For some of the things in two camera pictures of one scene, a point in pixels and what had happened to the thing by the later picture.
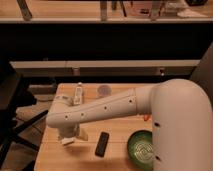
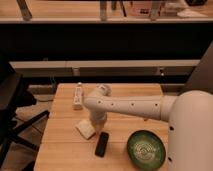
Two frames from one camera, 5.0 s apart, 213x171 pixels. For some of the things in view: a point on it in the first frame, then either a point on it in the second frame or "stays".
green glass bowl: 140,148 stays
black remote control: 102,144 stays
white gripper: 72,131 -> 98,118
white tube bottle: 78,97 stays
